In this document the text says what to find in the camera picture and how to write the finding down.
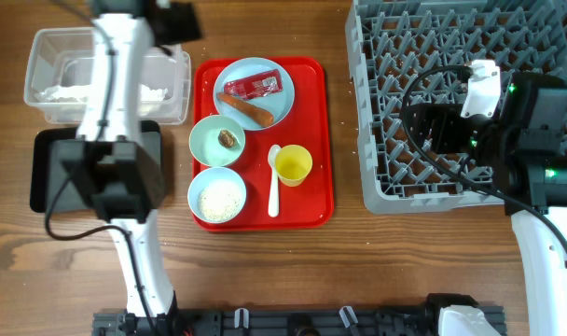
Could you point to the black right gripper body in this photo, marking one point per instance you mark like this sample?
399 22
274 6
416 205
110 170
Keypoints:
452 134

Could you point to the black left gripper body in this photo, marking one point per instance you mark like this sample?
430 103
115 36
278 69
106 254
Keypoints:
178 29

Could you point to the red snack wrapper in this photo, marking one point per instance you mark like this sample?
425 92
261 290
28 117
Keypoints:
255 86

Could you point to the light green bowl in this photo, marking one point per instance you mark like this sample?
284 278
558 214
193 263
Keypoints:
204 145

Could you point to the brown food scrap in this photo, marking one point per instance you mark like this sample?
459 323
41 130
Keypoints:
227 139

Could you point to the orange carrot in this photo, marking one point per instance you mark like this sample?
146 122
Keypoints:
259 115

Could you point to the white paper napkin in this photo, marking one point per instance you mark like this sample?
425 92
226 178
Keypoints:
81 93

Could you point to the yellow plastic cup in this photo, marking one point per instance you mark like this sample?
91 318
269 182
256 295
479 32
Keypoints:
293 163

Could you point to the light blue bowl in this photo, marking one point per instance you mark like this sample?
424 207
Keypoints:
203 179

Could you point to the white rice pile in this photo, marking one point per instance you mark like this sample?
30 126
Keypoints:
220 201

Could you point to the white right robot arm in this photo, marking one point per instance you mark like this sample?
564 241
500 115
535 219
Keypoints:
505 142

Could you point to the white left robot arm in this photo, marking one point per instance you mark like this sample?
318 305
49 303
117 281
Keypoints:
107 163

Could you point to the grey plastic dishwasher rack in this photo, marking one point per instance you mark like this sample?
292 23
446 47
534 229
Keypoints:
389 43

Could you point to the clear plastic waste bin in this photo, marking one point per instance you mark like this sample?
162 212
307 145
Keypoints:
64 57

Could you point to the black waste tray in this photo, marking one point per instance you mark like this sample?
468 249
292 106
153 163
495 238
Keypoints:
47 174

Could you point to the light blue round plate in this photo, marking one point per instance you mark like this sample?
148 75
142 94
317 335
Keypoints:
278 104

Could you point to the white plastic spoon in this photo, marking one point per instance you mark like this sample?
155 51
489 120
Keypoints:
273 205

